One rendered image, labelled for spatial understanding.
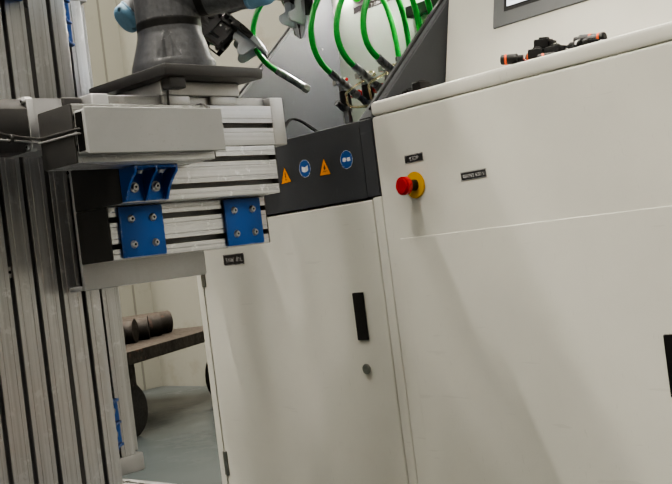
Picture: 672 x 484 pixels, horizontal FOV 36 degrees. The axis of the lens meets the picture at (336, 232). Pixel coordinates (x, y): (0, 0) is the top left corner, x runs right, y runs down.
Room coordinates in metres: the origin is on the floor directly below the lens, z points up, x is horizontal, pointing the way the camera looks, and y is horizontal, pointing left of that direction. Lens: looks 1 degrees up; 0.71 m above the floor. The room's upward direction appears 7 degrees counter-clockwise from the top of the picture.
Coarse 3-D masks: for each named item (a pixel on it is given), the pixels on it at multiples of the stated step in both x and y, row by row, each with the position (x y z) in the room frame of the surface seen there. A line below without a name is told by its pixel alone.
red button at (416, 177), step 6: (414, 174) 2.03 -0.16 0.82; (420, 174) 2.02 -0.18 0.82; (402, 180) 2.00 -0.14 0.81; (408, 180) 2.00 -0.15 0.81; (414, 180) 2.02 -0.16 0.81; (420, 180) 2.02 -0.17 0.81; (396, 186) 2.01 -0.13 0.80; (402, 186) 2.00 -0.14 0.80; (408, 186) 2.00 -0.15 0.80; (414, 186) 2.01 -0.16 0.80; (420, 186) 2.02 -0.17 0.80; (402, 192) 2.00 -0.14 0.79; (408, 192) 2.00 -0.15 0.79; (414, 192) 2.03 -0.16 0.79; (420, 192) 2.02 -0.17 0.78
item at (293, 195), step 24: (288, 144) 2.31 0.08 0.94; (312, 144) 2.25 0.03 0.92; (336, 144) 2.19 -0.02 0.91; (360, 144) 2.14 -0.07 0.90; (312, 168) 2.26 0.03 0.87; (336, 168) 2.20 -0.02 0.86; (360, 168) 2.14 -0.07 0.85; (288, 192) 2.33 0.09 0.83; (312, 192) 2.26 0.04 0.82; (336, 192) 2.21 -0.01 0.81; (360, 192) 2.15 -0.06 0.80
